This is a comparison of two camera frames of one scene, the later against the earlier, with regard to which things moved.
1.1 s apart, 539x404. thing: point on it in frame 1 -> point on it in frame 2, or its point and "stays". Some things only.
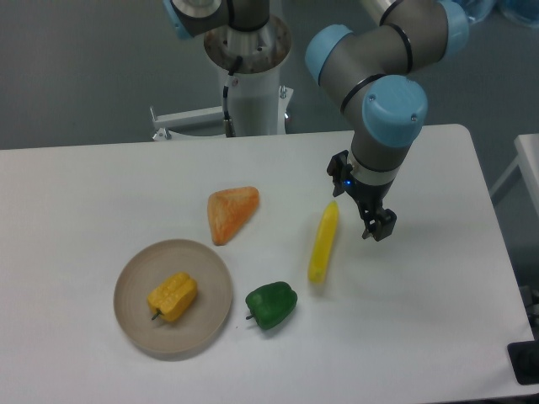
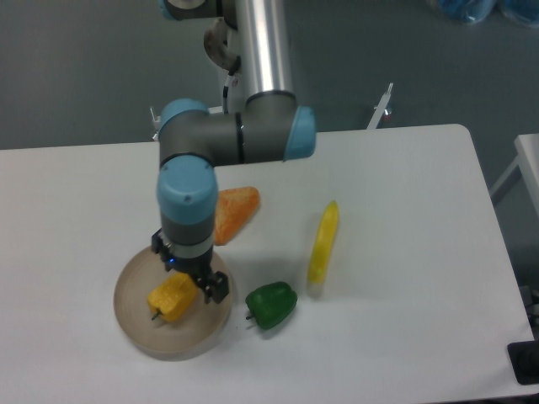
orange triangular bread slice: x=228 y=209 stays
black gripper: x=369 y=197 -> x=200 y=267
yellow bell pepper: x=173 y=296 stays
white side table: x=527 y=147 stays
